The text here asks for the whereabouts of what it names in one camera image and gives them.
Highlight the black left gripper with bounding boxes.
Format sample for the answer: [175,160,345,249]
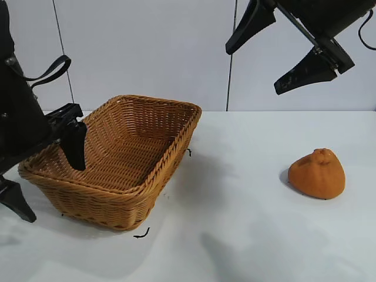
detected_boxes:
[0,62,88,223]

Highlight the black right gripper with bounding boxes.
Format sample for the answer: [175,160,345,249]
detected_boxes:
[225,0,376,95]

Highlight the brown woven wicker basket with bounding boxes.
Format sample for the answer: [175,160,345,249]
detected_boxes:
[18,94,203,231]

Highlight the orange bun-shaped bread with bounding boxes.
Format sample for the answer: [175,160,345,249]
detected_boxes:
[287,147,347,201]

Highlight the curved black thread piece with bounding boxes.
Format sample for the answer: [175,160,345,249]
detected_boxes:
[133,226,151,240]

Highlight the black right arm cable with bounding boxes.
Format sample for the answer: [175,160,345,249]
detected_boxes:
[358,9,376,50]

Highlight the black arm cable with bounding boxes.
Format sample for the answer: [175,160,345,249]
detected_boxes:
[21,55,72,89]
[358,9,376,50]

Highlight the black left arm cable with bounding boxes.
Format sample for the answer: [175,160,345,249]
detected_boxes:
[21,55,72,89]

